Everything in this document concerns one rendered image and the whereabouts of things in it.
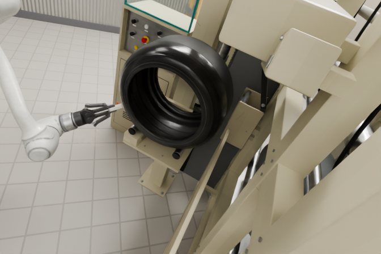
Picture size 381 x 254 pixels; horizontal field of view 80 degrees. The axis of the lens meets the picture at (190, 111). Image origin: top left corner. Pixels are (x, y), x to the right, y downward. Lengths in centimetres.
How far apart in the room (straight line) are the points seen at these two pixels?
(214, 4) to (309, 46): 82
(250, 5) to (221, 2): 67
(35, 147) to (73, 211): 104
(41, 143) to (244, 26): 88
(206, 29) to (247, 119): 54
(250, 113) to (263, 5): 82
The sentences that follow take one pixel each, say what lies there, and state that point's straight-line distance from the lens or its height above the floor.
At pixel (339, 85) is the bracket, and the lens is 59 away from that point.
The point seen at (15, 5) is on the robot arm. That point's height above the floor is 136.
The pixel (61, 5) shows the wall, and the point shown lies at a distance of 458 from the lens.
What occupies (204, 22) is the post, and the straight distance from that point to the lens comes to 126.
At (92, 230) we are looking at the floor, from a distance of 198.
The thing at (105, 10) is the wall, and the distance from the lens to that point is 452.
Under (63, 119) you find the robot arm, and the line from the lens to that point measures 124.
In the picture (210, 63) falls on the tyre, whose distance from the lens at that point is 99.
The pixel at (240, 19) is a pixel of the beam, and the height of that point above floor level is 170.
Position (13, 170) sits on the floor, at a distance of 233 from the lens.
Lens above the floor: 182
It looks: 37 degrees down
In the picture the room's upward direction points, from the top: 21 degrees clockwise
